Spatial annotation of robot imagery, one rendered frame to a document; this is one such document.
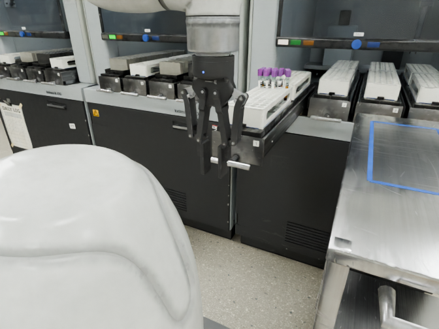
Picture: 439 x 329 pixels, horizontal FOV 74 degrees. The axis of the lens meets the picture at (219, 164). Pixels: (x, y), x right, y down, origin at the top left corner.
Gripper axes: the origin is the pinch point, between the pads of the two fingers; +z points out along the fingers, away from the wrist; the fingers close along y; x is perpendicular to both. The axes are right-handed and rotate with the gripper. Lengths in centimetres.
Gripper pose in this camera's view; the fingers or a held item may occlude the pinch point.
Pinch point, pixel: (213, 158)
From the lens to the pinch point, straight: 60.0
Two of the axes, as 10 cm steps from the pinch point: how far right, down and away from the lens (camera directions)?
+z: 0.0, 9.0, 4.3
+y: -9.0, -1.9, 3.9
